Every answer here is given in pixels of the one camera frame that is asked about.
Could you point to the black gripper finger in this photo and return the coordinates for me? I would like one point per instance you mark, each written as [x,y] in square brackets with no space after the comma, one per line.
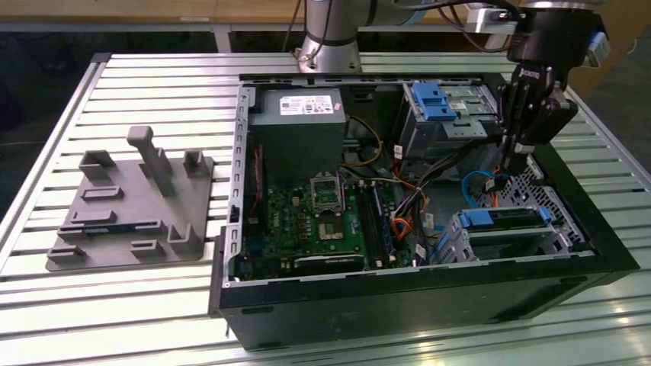
[551,118]
[517,126]

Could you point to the hard disk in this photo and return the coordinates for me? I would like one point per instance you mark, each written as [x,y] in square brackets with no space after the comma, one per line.
[503,218]

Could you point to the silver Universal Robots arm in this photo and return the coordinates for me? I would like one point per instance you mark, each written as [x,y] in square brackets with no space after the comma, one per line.
[330,38]

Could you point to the metal disk bay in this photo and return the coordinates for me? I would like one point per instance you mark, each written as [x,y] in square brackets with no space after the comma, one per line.
[508,244]

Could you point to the metal optical drive cage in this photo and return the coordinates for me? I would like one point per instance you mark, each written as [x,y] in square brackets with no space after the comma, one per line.
[457,133]

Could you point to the blue plastic drive latch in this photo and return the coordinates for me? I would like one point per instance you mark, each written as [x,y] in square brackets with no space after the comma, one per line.
[432,103]

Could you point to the dark power supply unit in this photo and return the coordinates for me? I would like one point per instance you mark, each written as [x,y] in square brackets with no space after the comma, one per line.
[294,141]

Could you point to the CPU socket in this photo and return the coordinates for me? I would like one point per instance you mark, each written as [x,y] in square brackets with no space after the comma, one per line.
[332,228]

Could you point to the black open PC case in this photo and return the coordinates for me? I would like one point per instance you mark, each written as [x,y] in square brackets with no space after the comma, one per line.
[406,305]

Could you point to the black graphics card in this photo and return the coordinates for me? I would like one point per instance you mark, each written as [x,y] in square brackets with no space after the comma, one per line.
[328,263]

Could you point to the green motherboard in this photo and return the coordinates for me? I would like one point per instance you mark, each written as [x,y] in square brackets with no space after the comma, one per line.
[284,228]

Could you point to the wooden desk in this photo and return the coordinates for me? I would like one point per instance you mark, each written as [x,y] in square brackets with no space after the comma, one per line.
[152,9]

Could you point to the grey parts rack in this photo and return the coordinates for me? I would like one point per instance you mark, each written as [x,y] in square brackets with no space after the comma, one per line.
[137,213]

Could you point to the blue grey wrist camera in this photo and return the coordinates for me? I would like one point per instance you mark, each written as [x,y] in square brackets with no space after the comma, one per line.
[600,45]

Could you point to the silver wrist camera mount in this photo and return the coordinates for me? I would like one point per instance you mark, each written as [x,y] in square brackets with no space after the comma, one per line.
[491,24]

